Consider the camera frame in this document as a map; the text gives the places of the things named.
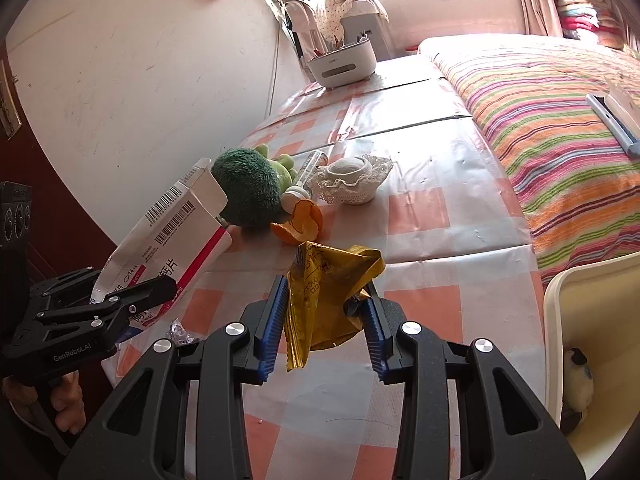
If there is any white tissue box organizer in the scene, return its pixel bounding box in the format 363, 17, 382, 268
306, 35, 378, 88

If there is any striped bed blanket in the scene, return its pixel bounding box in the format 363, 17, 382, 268
417, 32, 640, 286

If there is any white tube bottle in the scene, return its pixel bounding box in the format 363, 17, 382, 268
281, 150, 328, 213

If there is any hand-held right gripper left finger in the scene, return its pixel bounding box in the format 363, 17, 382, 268
59, 275, 291, 480

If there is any green broccoli plush toy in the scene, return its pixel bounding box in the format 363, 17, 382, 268
210, 144, 297, 228

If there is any white hanging garment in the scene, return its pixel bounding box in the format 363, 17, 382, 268
287, 0, 321, 83

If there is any white blue plastic case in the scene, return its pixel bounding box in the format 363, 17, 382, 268
586, 85, 640, 157

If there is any white sheep plush toy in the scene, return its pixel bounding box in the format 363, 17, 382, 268
560, 347, 596, 433

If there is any white floor appliance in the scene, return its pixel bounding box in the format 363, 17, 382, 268
342, 2, 396, 61

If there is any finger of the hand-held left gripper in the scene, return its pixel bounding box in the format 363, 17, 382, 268
29, 268, 103, 311
36, 275, 179, 330

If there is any white polka dot cloth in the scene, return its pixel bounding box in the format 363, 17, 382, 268
312, 0, 391, 46

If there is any white medicine box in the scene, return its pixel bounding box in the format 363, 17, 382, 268
90, 157, 233, 331

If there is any white lace basket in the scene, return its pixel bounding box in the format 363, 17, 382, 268
312, 154, 395, 206

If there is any stack of folded quilts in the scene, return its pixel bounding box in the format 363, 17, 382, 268
542, 0, 640, 51

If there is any cream plastic bin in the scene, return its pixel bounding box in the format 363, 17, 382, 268
542, 250, 640, 480

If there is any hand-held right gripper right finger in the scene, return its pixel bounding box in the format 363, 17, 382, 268
357, 280, 585, 480

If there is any person's left hand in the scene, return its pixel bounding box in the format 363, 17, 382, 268
0, 372, 85, 436

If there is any thin wall cable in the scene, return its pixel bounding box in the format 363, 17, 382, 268
266, 0, 288, 118

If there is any yellow wrapper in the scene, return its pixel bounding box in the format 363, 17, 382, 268
284, 241, 387, 372

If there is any orange peel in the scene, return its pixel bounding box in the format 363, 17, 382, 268
270, 199, 324, 247

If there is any silver blister pack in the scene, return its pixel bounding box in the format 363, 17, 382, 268
167, 319, 193, 346

